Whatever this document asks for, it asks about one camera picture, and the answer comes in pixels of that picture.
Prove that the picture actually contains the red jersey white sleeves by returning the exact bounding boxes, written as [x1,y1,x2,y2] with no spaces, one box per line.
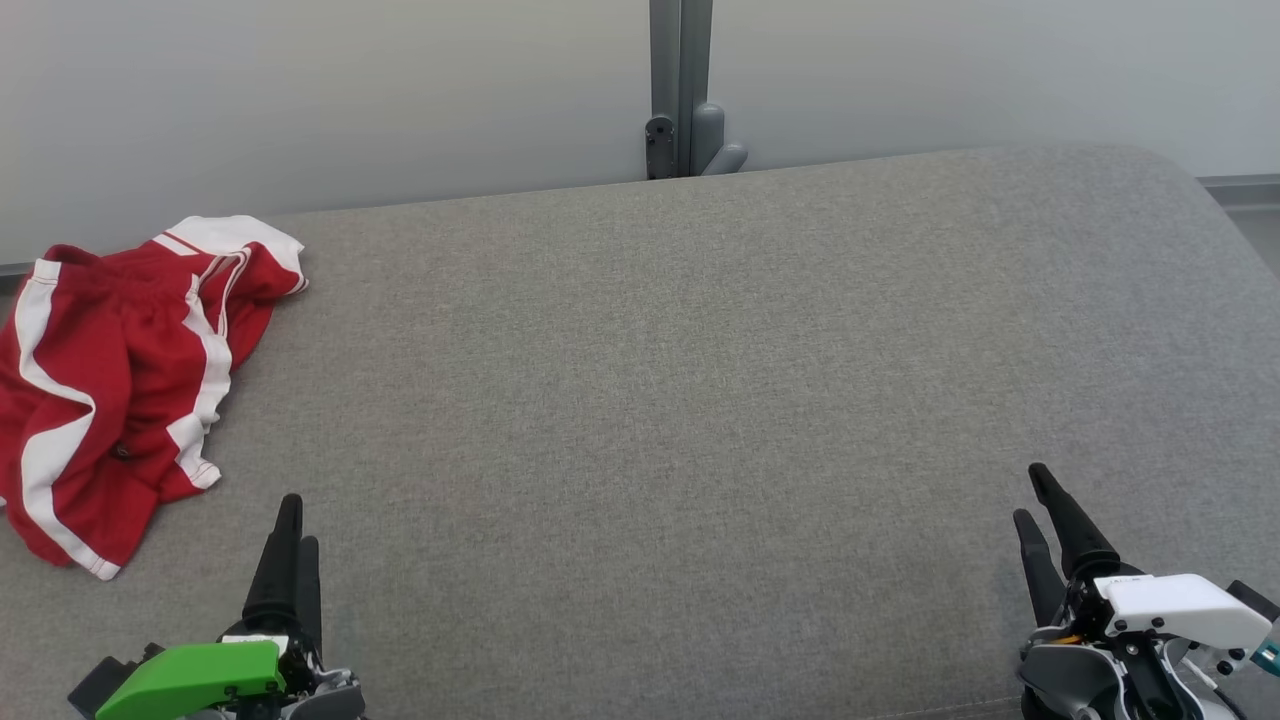
[150,215,308,371]

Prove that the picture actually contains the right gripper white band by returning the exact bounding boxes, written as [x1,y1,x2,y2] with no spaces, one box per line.
[1013,462,1273,701]

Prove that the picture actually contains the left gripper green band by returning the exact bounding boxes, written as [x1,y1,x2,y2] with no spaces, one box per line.
[95,493,366,720]

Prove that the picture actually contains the red shorts white trim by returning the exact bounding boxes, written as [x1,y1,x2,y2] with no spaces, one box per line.
[0,245,236,581]

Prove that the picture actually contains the grey metal post with bracket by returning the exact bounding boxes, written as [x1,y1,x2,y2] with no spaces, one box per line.
[645,0,749,181]

